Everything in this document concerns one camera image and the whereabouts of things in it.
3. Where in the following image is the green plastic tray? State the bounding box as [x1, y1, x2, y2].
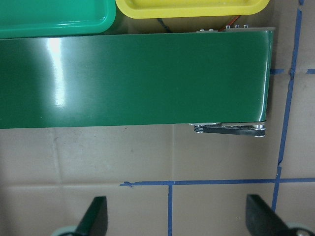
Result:
[0, 0, 116, 39]

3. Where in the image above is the green conveyor belt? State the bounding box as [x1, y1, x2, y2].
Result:
[0, 27, 275, 137]

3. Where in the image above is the yellow plastic tray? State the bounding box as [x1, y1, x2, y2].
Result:
[116, 0, 269, 19]

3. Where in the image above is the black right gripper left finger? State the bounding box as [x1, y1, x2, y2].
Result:
[74, 196, 108, 236]

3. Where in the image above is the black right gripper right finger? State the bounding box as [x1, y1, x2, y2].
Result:
[246, 194, 290, 236]

